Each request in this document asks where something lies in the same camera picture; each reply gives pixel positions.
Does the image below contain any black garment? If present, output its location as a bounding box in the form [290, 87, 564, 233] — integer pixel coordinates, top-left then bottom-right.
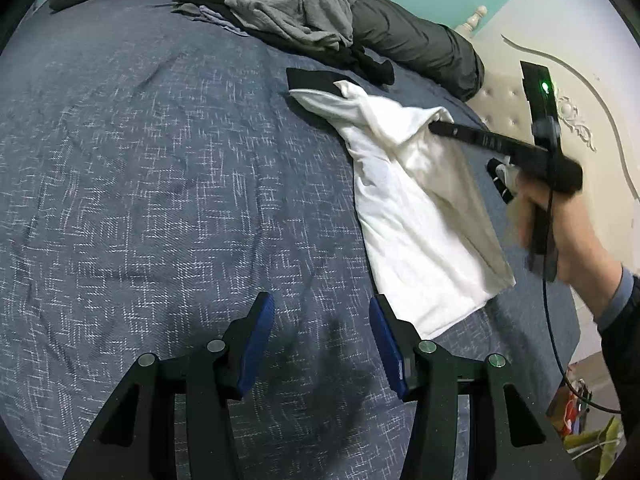
[179, 0, 395, 86]

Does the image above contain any folded white clothes stack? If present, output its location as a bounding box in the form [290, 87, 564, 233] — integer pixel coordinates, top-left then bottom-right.
[486, 158, 520, 204]

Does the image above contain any blue striped garment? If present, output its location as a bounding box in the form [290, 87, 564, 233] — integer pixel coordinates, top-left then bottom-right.
[198, 6, 248, 37]

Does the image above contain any white polo shirt black trim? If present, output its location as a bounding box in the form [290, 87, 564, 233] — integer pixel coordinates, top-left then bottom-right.
[286, 68, 515, 339]

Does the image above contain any dark grey rolled duvet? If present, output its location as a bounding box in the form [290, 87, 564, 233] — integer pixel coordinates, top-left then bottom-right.
[50, 0, 484, 101]

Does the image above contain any person's right hand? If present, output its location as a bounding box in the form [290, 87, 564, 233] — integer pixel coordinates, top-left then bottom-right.
[516, 172, 623, 318]

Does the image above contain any person's right forearm sleeve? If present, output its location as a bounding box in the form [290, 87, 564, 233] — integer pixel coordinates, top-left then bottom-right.
[597, 268, 640, 479]

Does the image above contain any grey crumpled garment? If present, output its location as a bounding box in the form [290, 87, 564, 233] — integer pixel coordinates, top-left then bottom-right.
[224, 0, 356, 52]

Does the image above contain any cream tufted headboard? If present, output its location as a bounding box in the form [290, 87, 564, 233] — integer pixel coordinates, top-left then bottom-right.
[456, 6, 639, 271]

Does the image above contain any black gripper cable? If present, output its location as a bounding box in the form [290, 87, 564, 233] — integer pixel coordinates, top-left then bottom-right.
[541, 184, 624, 416]

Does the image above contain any black tracker camera box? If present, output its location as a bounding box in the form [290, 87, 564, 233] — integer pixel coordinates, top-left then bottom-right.
[520, 61, 561, 152]

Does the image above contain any floor clutter pile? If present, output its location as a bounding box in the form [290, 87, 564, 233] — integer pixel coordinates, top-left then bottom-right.
[547, 353, 625, 479]

